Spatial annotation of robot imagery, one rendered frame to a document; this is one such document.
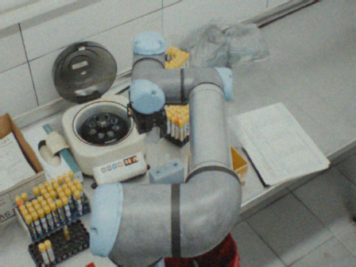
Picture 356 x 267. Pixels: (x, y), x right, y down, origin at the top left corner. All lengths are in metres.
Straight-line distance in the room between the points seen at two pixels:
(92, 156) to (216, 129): 0.70
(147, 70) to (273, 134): 0.77
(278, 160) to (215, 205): 0.94
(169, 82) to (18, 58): 0.71
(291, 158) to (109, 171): 0.58
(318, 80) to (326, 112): 0.16
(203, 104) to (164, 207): 0.30
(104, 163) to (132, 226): 0.85
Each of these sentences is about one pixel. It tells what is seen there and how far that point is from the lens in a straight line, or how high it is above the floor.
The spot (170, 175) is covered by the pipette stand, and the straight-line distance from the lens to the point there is 1.58.
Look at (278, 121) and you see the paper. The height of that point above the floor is 0.89.
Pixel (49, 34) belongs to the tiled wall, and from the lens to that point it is 1.71.
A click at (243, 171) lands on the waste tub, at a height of 0.95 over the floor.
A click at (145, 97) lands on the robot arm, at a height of 1.44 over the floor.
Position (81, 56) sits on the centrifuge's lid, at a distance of 1.76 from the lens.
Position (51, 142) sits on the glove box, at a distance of 1.69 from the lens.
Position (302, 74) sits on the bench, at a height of 0.88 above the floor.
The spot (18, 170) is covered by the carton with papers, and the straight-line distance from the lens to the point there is 1.68.
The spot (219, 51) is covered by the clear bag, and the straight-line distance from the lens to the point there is 2.00.
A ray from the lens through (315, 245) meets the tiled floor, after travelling 2.66.
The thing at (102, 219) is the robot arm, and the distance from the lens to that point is 0.81.
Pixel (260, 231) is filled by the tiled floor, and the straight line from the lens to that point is 2.64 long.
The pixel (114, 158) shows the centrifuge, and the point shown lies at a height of 0.95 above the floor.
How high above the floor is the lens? 2.22
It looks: 46 degrees down
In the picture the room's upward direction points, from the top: 4 degrees counter-clockwise
